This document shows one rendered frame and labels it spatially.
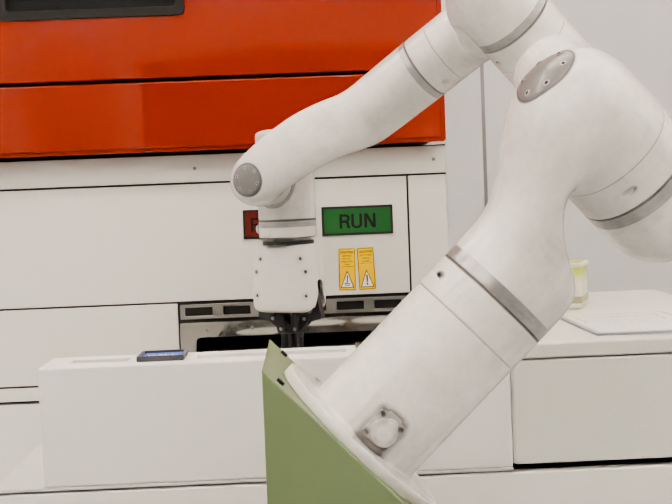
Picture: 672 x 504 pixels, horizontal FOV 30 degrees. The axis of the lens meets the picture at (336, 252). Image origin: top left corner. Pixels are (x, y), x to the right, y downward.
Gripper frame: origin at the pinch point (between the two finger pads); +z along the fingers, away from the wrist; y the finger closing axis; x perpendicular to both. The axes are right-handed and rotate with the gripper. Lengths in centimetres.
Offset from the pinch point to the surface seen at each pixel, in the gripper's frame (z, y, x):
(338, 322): -0.5, -5.6, 24.2
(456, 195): -19, -48, 173
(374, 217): -17.6, -0.3, 28.5
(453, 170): -26, -49, 173
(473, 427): 5.8, 37.3, -21.6
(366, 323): -0.2, -1.6, 26.6
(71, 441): 5.2, -3.1, -45.4
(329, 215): -18.3, -6.8, 24.7
